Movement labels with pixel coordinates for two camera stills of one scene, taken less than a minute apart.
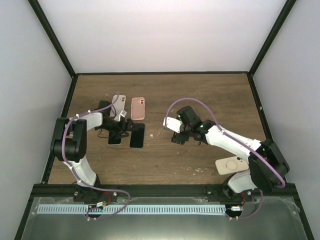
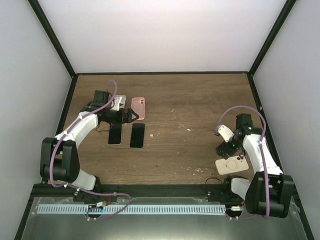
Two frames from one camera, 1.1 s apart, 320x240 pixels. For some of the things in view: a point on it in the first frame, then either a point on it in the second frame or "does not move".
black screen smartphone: [137, 134] does not move
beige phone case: [231, 165] does not move
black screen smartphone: [112, 140] does not move
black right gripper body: [178, 139] to [230, 151]
